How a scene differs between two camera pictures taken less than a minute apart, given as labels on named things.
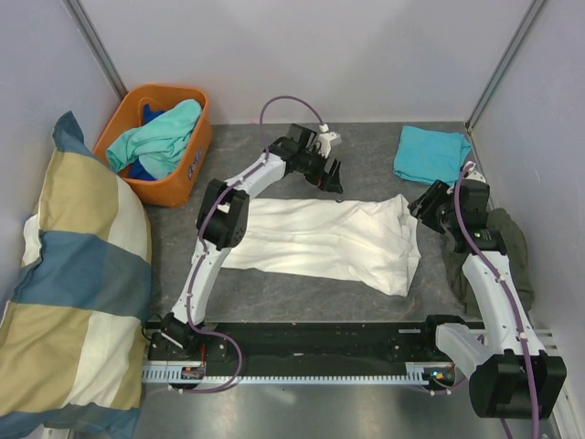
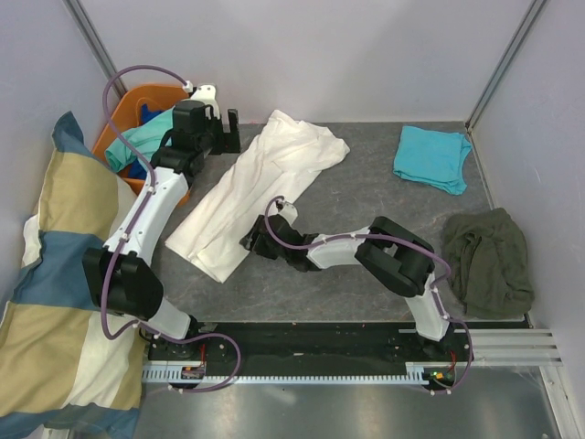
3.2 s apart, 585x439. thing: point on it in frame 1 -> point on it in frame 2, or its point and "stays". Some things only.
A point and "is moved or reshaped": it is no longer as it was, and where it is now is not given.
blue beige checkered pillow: [72, 337] stays
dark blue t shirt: [150, 114] stays
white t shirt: [370, 242] is moved or reshaped
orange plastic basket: [129, 114] stays
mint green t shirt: [159, 145] stays
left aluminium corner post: [82, 22] stays
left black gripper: [327, 182] -> [225, 145]
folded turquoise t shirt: [429, 155] stays
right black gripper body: [446, 218] -> [261, 246]
